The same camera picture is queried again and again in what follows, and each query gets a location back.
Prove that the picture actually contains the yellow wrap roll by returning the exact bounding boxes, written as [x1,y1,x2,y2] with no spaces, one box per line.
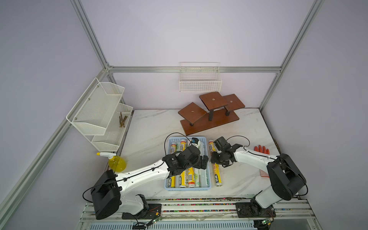
[179,139,187,188]
[166,143,177,188]
[209,140,222,187]
[187,167,196,188]

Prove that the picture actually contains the light blue plastic basket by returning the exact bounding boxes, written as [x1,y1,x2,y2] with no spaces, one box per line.
[164,136,212,191]

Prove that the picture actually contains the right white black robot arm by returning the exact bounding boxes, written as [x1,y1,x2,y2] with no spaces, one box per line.
[211,137,307,210]

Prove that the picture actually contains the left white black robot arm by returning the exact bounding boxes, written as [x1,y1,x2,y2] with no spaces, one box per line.
[87,145,209,220]

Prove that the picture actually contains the red rubber glove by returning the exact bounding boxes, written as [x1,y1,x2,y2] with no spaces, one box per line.
[254,145,270,178]

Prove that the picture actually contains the brown wooden tiered stand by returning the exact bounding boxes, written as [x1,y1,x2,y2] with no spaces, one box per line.
[178,92,245,135]

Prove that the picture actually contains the yellow spray bottle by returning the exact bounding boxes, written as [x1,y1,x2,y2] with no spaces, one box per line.
[96,152,127,173]

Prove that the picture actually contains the brown sticks in shelf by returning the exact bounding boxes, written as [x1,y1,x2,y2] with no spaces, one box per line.
[119,112,128,127]

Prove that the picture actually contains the white mesh two-tier shelf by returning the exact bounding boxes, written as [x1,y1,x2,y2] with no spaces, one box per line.
[66,78,133,152]

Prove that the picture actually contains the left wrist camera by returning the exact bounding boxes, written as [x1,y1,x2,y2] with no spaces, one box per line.
[191,138,201,149]

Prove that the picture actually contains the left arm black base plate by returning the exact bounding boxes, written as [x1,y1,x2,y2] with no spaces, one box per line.
[122,203,162,220]

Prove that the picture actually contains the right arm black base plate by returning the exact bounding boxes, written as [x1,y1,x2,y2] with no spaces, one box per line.
[235,202,276,218]

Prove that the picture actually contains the white wire wall basket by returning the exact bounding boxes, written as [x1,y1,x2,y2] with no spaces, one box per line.
[179,62,222,93]

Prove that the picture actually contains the aluminium rail base frame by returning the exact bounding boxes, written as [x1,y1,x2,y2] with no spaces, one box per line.
[77,197,322,230]

